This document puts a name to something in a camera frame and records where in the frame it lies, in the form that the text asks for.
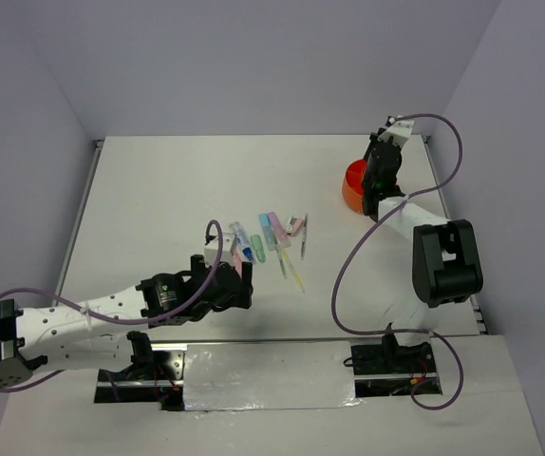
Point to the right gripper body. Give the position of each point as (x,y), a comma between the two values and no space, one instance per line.
(371,148)

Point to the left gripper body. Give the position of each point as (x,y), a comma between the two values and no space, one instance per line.
(236,300)

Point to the yellow gel pen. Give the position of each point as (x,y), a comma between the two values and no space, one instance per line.
(292,270)

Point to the grey pink pen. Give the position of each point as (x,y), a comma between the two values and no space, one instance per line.
(303,244)

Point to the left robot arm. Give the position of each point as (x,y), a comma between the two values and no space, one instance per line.
(110,332)

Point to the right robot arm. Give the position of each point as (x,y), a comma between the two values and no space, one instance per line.
(445,265)

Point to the small pink highlighter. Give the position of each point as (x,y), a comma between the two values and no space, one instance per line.
(237,261)

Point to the orange round divided container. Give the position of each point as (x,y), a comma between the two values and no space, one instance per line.
(360,200)

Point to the small green highlighter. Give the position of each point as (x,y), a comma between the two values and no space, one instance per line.
(259,251)

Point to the light blue highlighter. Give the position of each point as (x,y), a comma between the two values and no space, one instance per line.
(269,235)

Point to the pink purple highlighter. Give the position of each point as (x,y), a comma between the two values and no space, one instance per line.
(279,230)

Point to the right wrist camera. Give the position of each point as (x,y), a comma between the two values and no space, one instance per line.
(397,131)

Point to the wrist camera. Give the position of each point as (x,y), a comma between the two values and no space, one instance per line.
(397,131)
(228,244)

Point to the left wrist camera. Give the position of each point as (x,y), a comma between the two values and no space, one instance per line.
(228,244)

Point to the reflective silver base plate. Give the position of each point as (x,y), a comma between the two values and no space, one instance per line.
(268,376)

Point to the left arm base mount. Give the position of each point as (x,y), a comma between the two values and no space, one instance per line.
(152,377)

